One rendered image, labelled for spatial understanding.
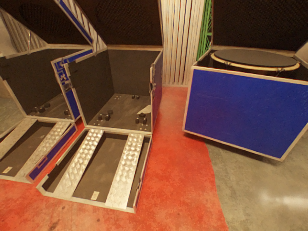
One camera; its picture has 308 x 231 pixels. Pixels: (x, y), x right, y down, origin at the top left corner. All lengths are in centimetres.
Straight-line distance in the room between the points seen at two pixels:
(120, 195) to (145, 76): 174
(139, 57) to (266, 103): 173
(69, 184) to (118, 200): 51
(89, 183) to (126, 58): 178
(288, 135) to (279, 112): 25
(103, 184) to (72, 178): 31
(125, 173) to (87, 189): 37
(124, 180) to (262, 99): 143
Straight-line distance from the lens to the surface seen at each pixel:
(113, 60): 255
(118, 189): 151
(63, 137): 210
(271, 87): 150
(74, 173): 173
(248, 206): 167
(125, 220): 144
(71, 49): 282
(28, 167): 207
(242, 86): 148
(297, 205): 192
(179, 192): 153
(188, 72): 338
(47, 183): 178
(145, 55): 236
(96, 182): 163
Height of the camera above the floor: 134
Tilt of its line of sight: 34 degrees down
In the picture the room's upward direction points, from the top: straight up
